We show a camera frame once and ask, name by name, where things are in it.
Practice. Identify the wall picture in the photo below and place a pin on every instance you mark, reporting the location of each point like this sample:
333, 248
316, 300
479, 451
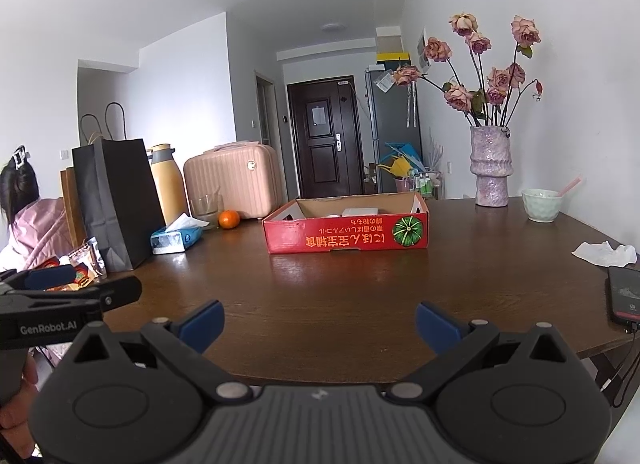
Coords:
424, 46

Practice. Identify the wooden side door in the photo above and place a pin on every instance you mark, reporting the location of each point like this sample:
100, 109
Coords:
265, 114

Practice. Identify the yellow and black box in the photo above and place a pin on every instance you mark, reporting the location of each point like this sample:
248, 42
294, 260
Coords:
392, 55

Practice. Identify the pink plastic bin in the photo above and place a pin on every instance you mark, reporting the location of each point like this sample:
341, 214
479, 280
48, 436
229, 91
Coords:
401, 185

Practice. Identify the clear drinking glass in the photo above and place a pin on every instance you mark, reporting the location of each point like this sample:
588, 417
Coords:
205, 211

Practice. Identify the person's left hand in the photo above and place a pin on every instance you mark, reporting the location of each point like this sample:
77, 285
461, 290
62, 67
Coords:
27, 379

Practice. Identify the red snack packet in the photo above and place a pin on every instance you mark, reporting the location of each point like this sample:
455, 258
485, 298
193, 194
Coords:
82, 276

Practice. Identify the black smartphone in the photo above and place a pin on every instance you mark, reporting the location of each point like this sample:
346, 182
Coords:
625, 294

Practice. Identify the pink textured vase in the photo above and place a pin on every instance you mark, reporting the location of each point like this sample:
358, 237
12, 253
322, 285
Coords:
492, 169

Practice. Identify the round ceiling light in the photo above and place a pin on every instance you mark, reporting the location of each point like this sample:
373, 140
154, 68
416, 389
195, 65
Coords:
333, 26

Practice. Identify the yellow thermos flask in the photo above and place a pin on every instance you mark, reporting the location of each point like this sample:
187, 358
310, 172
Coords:
167, 189

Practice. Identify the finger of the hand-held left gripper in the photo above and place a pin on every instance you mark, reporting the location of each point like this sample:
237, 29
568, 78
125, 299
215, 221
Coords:
50, 276
120, 291

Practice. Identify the red cardboard box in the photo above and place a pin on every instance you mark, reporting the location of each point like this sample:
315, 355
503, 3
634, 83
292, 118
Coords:
340, 239

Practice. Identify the orange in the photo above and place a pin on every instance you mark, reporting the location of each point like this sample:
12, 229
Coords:
229, 219

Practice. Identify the pale green bowl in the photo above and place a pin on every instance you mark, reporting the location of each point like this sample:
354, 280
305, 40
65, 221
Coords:
541, 206

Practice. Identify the crumpled white tissue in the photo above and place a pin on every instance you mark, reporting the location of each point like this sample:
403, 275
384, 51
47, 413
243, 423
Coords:
605, 254

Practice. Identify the black paper bag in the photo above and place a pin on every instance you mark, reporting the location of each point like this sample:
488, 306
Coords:
120, 204

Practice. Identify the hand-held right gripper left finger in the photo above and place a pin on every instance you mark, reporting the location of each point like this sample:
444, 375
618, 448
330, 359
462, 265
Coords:
200, 326

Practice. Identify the blue tissue pack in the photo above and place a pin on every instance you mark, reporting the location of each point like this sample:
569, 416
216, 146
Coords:
175, 241

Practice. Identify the brown paper bag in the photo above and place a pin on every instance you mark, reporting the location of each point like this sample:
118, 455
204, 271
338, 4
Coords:
72, 209

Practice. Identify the pink hard-shell suitcase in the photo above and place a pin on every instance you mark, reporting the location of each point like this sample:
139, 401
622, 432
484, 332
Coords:
235, 179

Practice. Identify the dark brown entrance door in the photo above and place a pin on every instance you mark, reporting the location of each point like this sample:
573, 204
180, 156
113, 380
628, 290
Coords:
320, 154

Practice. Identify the grey refrigerator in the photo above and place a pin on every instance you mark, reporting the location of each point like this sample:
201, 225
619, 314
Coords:
395, 134

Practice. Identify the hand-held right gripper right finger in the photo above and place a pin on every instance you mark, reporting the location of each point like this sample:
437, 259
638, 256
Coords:
440, 328

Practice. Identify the pink spoon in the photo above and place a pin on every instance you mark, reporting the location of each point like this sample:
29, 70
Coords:
570, 186

